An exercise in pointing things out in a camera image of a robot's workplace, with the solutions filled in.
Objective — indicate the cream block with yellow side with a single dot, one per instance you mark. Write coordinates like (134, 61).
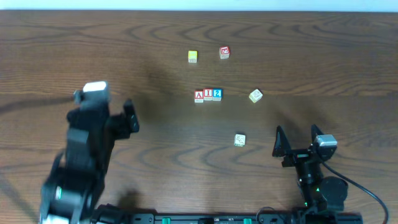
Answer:
(255, 95)

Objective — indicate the red letter E block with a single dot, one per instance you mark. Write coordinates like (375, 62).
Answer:
(224, 52)

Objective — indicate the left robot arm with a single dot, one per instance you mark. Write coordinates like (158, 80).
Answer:
(76, 180)

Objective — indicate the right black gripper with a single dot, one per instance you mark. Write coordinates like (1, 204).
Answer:
(300, 156)

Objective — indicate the red letter A block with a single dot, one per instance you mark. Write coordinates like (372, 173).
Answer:
(198, 97)

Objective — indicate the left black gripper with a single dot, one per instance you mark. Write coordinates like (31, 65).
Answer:
(116, 126)

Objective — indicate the red letter I block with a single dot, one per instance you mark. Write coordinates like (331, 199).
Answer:
(208, 94)

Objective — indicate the yellow wooden block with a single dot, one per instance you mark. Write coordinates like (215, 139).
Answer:
(192, 56)

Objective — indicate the blue number 2 block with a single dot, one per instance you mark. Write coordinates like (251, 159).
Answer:
(217, 94)

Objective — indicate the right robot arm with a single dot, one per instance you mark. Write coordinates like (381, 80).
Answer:
(323, 196)

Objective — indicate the cream block with green drawing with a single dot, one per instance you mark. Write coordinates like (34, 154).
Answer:
(239, 140)

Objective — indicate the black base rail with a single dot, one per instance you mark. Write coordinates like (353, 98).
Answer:
(264, 218)

